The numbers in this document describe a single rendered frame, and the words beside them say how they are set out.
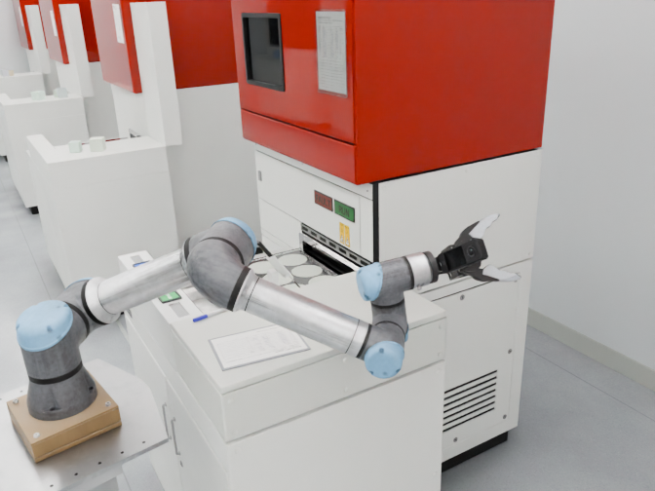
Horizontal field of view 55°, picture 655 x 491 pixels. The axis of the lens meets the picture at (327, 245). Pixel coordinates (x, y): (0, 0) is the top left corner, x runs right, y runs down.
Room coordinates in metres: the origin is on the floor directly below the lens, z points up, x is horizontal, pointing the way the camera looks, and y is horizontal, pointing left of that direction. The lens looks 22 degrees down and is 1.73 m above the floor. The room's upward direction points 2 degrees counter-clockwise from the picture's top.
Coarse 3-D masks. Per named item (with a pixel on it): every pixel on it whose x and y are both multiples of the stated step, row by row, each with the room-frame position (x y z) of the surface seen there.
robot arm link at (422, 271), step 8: (408, 256) 1.25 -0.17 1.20; (416, 256) 1.25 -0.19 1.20; (424, 256) 1.25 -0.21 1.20; (416, 264) 1.23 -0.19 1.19; (424, 264) 1.23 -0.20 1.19; (416, 272) 1.22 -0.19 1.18; (424, 272) 1.22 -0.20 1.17; (432, 272) 1.23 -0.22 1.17; (416, 280) 1.22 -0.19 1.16; (424, 280) 1.22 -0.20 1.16
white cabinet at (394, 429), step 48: (144, 336) 1.72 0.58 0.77; (384, 384) 1.35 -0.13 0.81; (432, 384) 1.42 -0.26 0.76; (192, 432) 1.36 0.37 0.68; (288, 432) 1.21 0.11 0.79; (336, 432) 1.27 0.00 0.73; (384, 432) 1.34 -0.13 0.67; (432, 432) 1.42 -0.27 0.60; (192, 480) 1.42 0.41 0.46; (240, 480) 1.14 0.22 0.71; (288, 480) 1.20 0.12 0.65; (336, 480) 1.27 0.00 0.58; (384, 480) 1.34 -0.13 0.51; (432, 480) 1.42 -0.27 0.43
